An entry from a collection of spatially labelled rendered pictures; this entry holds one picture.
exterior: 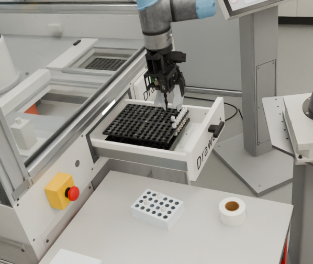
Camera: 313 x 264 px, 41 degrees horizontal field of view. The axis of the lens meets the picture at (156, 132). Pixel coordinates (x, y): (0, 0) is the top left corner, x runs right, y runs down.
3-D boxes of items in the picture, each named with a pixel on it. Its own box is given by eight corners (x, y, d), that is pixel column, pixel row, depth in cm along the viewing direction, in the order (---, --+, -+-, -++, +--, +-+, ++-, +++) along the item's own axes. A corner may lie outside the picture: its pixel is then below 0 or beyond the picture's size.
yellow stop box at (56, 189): (80, 193, 119) (73, 174, 115) (65, 211, 114) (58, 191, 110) (65, 190, 121) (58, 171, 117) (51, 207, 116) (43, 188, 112)
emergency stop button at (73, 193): (82, 194, 116) (78, 184, 114) (74, 205, 113) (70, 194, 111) (73, 193, 117) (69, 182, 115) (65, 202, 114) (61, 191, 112)
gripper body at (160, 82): (145, 93, 117) (137, 53, 110) (158, 78, 123) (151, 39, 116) (171, 95, 114) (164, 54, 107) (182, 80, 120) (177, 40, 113)
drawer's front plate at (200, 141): (225, 124, 140) (223, 96, 134) (194, 182, 119) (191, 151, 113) (220, 124, 140) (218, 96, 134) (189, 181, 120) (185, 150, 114)
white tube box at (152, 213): (185, 211, 118) (183, 201, 116) (168, 231, 113) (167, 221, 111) (149, 197, 125) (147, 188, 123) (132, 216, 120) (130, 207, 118)
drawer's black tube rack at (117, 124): (190, 126, 139) (188, 110, 135) (170, 159, 126) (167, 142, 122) (131, 119, 148) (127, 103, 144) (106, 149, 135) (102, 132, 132)
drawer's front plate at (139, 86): (172, 73, 176) (169, 49, 169) (142, 110, 155) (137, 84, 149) (168, 73, 176) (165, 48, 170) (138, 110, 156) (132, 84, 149)
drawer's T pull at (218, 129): (224, 124, 126) (224, 120, 125) (217, 139, 121) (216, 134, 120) (213, 122, 128) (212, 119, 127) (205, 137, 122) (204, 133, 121)
